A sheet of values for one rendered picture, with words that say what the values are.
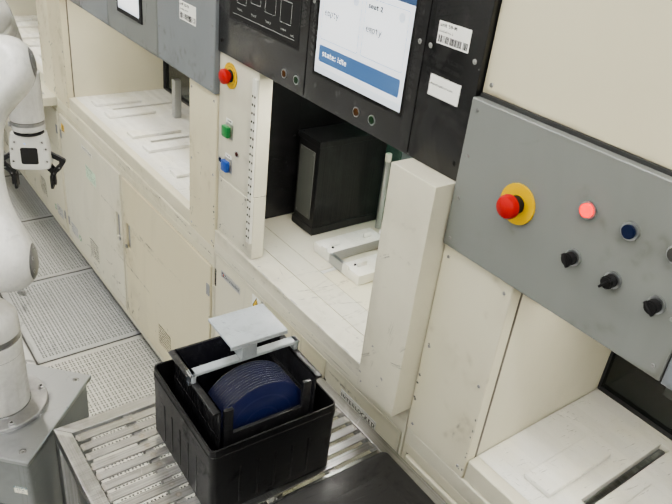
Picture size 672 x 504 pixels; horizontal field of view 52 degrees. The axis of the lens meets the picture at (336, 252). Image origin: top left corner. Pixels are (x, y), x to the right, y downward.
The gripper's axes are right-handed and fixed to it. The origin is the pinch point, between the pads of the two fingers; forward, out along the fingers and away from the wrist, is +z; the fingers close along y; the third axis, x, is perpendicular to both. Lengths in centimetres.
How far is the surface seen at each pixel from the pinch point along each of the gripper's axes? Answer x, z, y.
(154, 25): 33, -37, 32
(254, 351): -78, -1, 52
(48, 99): 134, 22, -18
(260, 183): -18, -9, 59
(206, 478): -93, 16, 43
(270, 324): -78, -7, 55
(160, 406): -73, 16, 34
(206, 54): 3, -37, 46
